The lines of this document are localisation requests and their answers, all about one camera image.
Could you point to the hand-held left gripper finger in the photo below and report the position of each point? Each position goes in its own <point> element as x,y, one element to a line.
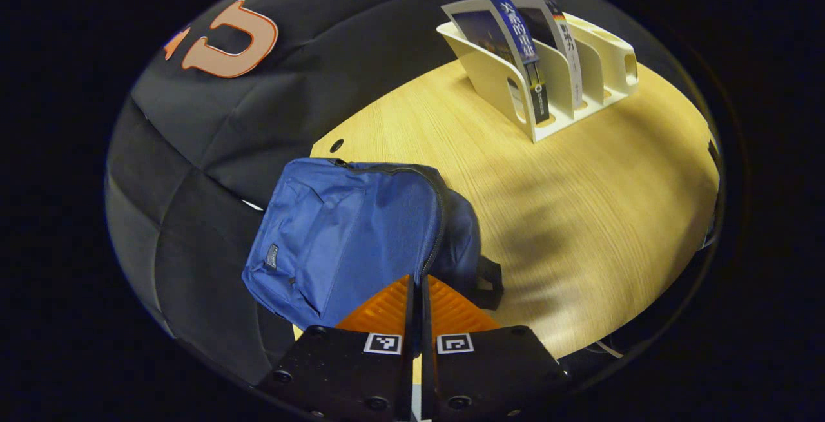
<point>412,325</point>
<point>427,325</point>

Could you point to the blue schoolbag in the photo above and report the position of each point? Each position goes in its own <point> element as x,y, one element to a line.
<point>348,235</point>

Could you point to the white bookshelf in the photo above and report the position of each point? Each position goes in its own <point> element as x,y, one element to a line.
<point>490,80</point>

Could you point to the white spine book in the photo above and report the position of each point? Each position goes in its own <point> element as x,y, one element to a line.
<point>570,55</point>

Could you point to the blue spine book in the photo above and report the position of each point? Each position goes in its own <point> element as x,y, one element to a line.
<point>515,29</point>

